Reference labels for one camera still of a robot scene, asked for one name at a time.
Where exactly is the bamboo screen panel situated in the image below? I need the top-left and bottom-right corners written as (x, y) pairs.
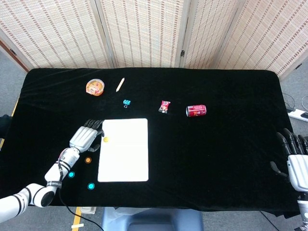
top-left (215, 0), bottom-right (308, 80)
top-left (95, 0), bottom-right (191, 69)
top-left (0, 0), bottom-right (116, 72)
top-left (179, 0), bottom-right (244, 70)

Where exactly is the black floor cable loop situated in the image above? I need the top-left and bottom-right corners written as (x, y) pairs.
top-left (281, 92), bottom-right (297, 112)

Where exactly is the white power strip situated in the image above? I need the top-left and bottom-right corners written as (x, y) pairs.
top-left (288, 108), bottom-right (308, 122)

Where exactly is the wooden pencil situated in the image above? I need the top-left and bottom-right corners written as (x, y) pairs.
top-left (115, 77), bottom-right (126, 92)

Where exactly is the orange jelly cup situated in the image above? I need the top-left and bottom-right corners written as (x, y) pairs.
top-left (85, 78), bottom-right (105, 97)

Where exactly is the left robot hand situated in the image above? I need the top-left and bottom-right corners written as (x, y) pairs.
top-left (69, 119), bottom-right (105, 154)

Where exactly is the red snack packet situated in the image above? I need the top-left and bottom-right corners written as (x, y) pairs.
top-left (158, 100), bottom-right (171, 114)

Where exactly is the black bulky object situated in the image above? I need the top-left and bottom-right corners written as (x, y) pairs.
top-left (0, 115), bottom-right (12, 141)

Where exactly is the yellow floor tape line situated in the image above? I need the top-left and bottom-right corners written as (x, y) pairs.
top-left (72, 207), bottom-right (82, 231)

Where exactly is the red soda can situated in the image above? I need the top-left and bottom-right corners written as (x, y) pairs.
top-left (186, 104), bottom-right (207, 117)

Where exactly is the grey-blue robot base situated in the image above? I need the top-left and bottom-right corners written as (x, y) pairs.
top-left (100, 207), bottom-right (204, 231)

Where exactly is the white magnetic board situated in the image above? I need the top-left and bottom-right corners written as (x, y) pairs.
top-left (97, 118), bottom-right (149, 183)

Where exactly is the black velvet tablecloth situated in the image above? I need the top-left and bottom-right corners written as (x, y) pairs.
top-left (0, 67), bottom-right (301, 218)

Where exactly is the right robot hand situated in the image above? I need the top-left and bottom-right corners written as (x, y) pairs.
top-left (269, 128), bottom-right (308, 192)

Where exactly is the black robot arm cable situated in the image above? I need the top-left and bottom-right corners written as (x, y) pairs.
top-left (57, 162), bottom-right (104, 231)

